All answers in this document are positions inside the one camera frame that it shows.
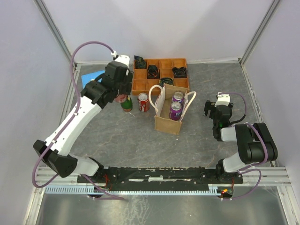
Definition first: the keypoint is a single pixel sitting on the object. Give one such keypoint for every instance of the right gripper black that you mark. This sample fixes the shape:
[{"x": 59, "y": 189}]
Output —
[{"x": 208, "y": 106}]

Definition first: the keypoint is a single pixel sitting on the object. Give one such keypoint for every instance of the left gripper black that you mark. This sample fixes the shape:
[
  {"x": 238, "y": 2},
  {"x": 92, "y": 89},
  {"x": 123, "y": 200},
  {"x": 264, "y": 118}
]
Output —
[{"x": 128, "y": 81}]

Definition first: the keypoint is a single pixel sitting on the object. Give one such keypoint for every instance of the green glass bottle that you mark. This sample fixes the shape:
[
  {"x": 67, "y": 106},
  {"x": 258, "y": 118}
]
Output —
[{"x": 127, "y": 104}]

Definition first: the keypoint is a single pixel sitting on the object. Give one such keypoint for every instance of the purple fanta can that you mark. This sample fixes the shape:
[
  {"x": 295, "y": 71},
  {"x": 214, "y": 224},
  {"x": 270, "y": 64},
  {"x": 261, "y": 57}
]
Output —
[
  {"x": 178, "y": 96},
  {"x": 175, "y": 111}
]

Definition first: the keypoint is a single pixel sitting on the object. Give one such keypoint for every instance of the red cola can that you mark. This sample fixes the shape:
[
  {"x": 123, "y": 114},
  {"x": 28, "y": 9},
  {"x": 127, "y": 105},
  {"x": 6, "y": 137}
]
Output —
[
  {"x": 144, "y": 103},
  {"x": 121, "y": 98}
]

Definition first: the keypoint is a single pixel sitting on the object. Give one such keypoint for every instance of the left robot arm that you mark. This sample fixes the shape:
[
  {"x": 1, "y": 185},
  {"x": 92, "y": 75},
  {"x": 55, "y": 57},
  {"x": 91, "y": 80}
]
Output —
[{"x": 56, "y": 148}]

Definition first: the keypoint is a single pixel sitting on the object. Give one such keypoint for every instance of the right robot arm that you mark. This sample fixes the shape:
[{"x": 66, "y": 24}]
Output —
[{"x": 255, "y": 145}]

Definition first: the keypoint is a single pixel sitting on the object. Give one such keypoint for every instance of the canvas burlap tote bag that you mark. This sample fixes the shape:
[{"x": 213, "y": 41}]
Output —
[{"x": 162, "y": 107}]

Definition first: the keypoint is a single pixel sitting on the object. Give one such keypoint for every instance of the orange wooden divider tray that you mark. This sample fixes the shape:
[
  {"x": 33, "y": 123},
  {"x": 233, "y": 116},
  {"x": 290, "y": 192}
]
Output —
[{"x": 143, "y": 81}]

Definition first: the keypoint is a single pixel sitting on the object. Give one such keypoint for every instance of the rolled tie dark green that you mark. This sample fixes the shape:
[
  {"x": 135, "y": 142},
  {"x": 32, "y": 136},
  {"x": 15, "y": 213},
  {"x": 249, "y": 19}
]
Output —
[{"x": 140, "y": 62}]

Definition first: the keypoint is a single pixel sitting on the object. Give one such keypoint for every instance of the blue printed cloth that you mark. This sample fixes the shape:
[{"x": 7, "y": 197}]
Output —
[{"x": 88, "y": 77}]

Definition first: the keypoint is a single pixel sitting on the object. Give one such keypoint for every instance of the rolled tie black orange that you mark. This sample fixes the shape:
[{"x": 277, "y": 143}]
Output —
[{"x": 153, "y": 72}]

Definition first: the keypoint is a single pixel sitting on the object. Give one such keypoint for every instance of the rolled tie black right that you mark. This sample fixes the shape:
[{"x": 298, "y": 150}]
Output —
[{"x": 180, "y": 72}]

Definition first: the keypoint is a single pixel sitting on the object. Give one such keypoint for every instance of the rolled tie blue yellow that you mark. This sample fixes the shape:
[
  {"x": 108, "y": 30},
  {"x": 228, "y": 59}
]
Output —
[{"x": 166, "y": 80}]

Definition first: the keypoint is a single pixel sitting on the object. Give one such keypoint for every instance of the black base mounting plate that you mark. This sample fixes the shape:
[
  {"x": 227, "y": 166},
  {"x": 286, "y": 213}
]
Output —
[{"x": 158, "y": 179}]

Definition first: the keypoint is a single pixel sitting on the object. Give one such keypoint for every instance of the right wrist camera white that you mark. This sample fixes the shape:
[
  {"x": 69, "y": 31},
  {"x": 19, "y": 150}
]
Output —
[{"x": 222, "y": 99}]

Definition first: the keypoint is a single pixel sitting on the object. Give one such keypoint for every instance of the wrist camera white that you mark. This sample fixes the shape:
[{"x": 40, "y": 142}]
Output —
[
  {"x": 222, "y": 99},
  {"x": 124, "y": 59}
]

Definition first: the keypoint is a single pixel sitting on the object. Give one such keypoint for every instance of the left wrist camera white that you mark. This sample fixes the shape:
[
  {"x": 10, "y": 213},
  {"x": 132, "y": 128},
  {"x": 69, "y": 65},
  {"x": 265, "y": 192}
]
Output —
[{"x": 124, "y": 59}]

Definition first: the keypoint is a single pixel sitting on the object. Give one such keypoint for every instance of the aluminium frame rail front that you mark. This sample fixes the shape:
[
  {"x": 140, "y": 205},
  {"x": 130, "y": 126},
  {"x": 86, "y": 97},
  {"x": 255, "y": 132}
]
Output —
[{"x": 271, "y": 176}]

